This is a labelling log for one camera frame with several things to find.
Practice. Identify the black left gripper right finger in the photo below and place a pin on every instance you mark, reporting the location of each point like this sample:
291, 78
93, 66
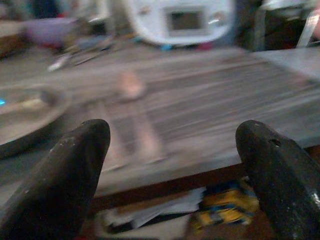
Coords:
282, 187

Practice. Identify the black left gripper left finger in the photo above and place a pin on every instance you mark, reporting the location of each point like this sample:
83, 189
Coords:
62, 190

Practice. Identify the yellow printed package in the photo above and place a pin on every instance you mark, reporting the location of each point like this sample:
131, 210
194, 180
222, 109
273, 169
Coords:
230, 205

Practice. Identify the metal fork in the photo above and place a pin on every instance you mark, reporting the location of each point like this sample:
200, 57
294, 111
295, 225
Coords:
125, 135

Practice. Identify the stainless steel bowl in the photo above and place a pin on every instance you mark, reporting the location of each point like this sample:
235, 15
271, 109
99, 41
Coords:
27, 110

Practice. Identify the white plastic bin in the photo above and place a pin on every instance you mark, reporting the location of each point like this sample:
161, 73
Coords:
150, 231

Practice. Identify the white paper stack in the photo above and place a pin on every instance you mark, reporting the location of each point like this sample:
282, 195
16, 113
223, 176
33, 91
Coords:
170, 207

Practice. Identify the large metal spoon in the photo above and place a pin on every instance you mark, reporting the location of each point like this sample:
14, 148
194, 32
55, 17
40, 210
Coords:
131, 85

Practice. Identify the metal serving spoon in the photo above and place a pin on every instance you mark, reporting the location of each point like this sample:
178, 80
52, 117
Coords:
95, 50

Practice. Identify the purple plastic bowl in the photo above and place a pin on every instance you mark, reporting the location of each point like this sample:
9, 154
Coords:
50, 31

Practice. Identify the small red object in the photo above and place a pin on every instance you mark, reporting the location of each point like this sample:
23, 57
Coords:
206, 46

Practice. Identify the white kitchen appliance with screen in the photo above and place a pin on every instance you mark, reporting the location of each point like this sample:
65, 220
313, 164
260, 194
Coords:
185, 22

